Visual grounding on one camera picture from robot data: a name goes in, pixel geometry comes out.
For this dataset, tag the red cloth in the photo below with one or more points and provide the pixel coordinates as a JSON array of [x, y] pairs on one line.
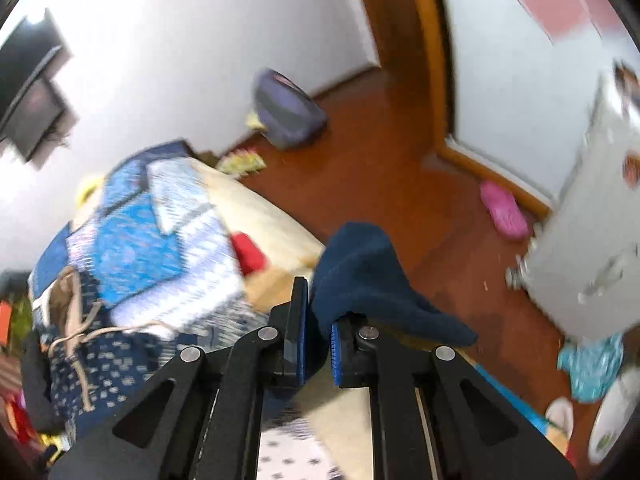
[[247, 255]]

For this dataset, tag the cream bed sheet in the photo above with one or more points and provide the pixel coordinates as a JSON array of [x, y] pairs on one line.
[[260, 220]]

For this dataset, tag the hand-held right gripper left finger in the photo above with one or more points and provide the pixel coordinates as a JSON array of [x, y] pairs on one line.
[[295, 332]]

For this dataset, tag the teal patterned cloth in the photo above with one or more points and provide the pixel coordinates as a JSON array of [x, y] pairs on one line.
[[592, 367]]

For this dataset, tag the yellow pink snack packet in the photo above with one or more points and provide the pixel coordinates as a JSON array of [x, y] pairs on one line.
[[242, 162]]

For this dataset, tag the white cabinet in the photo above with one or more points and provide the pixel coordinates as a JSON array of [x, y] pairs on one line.
[[590, 240]]

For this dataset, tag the yellow soft toy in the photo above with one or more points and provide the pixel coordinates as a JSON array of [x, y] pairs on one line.
[[89, 191]]

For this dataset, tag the blue patchwork quilt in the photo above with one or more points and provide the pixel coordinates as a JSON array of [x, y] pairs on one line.
[[135, 250]]

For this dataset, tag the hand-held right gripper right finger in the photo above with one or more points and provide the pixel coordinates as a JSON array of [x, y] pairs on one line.
[[336, 355]]

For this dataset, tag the white round basin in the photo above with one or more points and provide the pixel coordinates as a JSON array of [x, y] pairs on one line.
[[612, 420]]

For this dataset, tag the white dotted bed sheet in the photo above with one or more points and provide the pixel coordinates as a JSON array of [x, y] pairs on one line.
[[290, 452]]

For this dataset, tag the navy patterned hoodie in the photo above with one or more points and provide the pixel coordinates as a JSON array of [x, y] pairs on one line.
[[365, 270]]

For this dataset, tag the small white bowl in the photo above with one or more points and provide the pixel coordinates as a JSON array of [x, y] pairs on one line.
[[560, 417]]

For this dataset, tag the pink slipper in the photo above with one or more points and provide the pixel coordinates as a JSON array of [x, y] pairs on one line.
[[502, 210]]

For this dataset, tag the wooden door frame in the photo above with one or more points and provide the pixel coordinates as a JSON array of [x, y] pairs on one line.
[[430, 50]]

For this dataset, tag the black cloth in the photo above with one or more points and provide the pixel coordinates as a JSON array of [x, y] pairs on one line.
[[35, 385]]

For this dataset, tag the black wall television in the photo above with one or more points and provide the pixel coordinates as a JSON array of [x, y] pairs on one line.
[[30, 95]]

